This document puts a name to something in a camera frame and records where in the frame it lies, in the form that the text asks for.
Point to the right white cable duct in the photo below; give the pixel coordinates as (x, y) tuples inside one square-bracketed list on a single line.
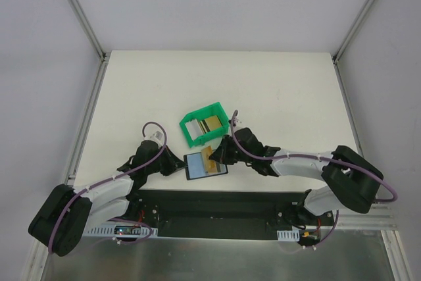
[(288, 235)]

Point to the white cable duct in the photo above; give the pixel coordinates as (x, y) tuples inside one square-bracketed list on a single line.
[(121, 230), (288, 235)]

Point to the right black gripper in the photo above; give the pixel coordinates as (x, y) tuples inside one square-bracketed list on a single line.
[(227, 152)]

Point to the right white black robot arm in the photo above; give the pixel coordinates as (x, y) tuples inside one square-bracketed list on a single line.
[(351, 182)]

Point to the gold credit card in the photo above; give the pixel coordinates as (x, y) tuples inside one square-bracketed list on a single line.
[(210, 166), (211, 123)]

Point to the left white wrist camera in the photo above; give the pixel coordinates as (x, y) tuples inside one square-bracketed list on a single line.
[(157, 137)]

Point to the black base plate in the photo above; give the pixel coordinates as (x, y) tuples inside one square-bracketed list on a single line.
[(220, 215)]

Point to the green plastic bin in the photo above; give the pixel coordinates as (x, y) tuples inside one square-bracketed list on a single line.
[(192, 128)]

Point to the left white cable duct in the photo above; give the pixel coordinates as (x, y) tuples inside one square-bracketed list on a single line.
[(121, 230)]

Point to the aluminium frame rail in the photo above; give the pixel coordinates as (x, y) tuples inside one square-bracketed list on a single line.
[(379, 217)]

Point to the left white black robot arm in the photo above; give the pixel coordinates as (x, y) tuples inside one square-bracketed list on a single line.
[(69, 212)]

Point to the black leather card holder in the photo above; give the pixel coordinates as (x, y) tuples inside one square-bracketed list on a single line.
[(195, 168)]

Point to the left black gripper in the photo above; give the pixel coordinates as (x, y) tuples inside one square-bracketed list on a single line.
[(167, 162)]

